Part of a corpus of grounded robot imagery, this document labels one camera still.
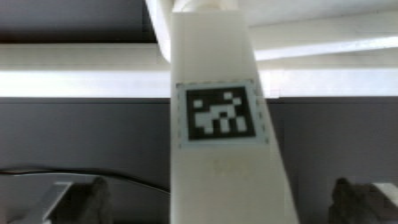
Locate white U-shaped obstacle fence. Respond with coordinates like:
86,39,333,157
0,44,398,98

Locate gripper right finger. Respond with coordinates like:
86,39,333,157
329,178,398,224

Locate white desk tabletop panel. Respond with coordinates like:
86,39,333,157
145,0,398,61

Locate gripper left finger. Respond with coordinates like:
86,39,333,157
24,177,114,224

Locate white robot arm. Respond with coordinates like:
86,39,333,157
0,168,398,224

